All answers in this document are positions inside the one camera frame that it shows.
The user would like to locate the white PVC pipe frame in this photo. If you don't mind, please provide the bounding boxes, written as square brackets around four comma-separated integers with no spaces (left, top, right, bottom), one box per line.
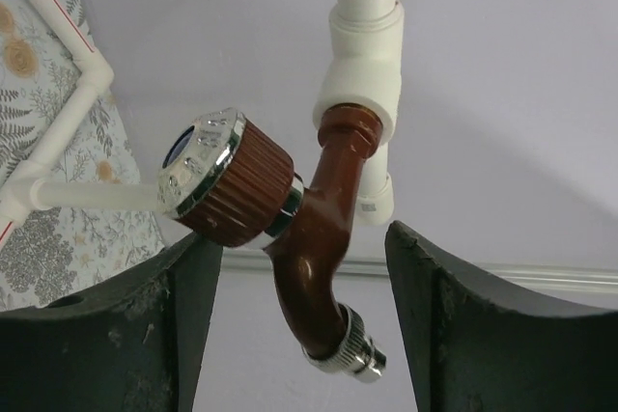
[1,0,405,239]

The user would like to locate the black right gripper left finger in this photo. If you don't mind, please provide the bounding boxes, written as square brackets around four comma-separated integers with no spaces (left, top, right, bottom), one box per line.
[1,233,222,412]

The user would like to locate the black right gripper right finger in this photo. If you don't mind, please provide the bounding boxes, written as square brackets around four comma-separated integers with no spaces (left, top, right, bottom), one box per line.
[385,221,617,411]

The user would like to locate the brown faucet chrome knob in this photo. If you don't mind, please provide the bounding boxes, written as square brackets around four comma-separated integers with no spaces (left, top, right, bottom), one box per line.
[157,103,386,383]

